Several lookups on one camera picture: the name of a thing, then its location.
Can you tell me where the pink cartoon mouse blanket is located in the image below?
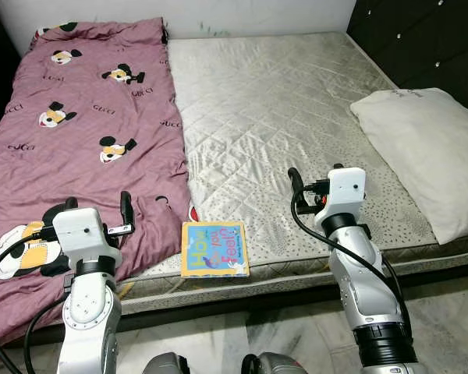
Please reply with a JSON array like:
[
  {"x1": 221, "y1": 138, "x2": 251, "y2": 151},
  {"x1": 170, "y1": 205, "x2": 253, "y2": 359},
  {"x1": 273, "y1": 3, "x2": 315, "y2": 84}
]
[{"x1": 0, "y1": 17, "x2": 194, "y2": 351}]

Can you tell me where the colourful children's book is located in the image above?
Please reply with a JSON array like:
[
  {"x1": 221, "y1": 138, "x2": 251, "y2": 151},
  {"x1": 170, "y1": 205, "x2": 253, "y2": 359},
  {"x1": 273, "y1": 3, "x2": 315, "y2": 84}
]
[{"x1": 179, "y1": 221, "x2": 250, "y2": 279}]

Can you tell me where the white panda print pillow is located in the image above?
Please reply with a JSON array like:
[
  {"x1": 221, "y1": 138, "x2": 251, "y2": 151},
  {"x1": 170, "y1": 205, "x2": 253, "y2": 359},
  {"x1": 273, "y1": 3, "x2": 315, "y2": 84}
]
[{"x1": 349, "y1": 87, "x2": 468, "y2": 246}]

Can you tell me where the white quilted mattress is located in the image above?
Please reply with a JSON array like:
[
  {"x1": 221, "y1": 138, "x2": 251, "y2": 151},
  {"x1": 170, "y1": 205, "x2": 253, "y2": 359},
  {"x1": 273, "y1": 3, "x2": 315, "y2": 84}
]
[{"x1": 113, "y1": 31, "x2": 468, "y2": 316}]

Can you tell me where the grey robot right leg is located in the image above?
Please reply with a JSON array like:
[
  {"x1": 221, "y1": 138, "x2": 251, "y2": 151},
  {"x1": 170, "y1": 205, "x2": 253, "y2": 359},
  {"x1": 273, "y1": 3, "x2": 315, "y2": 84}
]
[{"x1": 242, "y1": 352, "x2": 309, "y2": 374}]

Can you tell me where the black tufted headboard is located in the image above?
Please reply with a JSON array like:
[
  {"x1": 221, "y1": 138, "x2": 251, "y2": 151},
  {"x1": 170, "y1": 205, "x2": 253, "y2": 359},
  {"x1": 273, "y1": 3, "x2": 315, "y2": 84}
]
[{"x1": 347, "y1": 0, "x2": 468, "y2": 122}]

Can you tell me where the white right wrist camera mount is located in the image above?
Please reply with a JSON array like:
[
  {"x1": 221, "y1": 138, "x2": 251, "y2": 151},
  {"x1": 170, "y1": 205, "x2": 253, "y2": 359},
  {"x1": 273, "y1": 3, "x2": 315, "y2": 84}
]
[{"x1": 325, "y1": 167, "x2": 367, "y2": 227}]

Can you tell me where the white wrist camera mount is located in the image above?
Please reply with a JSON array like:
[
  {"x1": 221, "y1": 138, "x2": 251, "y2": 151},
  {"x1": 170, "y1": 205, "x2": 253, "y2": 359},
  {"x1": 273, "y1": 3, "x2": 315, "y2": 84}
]
[
  {"x1": 52, "y1": 206, "x2": 112, "y2": 263},
  {"x1": 325, "y1": 167, "x2": 367, "y2": 227}
]

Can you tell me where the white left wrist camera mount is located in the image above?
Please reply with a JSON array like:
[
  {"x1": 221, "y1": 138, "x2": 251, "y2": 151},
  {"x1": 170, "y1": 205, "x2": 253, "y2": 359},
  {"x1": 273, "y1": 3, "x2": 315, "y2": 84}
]
[{"x1": 52, "y1": 206, "x2": 112, "y2": 263}]

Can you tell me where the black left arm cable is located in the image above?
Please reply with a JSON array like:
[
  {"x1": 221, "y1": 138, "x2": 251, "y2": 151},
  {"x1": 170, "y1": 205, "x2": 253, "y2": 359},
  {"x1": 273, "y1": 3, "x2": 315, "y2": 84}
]
[{"x1": 0, "y1": 226, "x2": 71, "y2": 374}]

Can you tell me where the black bed frame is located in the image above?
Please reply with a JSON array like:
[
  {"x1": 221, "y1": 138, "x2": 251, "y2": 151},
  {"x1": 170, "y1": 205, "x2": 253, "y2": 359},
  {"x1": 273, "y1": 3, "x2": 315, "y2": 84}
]
[{"x1": 0, "y1": 257, "x2": 468, "y2": 344}]

